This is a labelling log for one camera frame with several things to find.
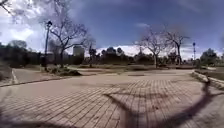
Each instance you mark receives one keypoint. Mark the low stone kerb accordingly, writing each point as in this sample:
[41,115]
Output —
[206,79]

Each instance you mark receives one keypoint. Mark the row of dark trees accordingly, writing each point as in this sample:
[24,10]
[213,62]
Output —
[20,55]

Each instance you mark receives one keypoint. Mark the black lamp post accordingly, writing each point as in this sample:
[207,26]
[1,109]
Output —
[46,43]

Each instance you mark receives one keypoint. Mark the dark green tree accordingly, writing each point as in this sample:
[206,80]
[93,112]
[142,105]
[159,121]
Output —
[208,56]

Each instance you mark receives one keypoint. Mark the reddish brick paved path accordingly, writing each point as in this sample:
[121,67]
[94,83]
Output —
[100,100]

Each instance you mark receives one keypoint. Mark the large bare tree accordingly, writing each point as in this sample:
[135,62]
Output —
[64,36]

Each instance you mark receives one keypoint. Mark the tall pale building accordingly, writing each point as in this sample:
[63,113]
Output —
[78,50]

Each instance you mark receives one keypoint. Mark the distant lamp post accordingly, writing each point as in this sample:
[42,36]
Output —
[194,50]

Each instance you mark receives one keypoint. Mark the low green bushes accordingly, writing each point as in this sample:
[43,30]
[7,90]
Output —
[65,71]

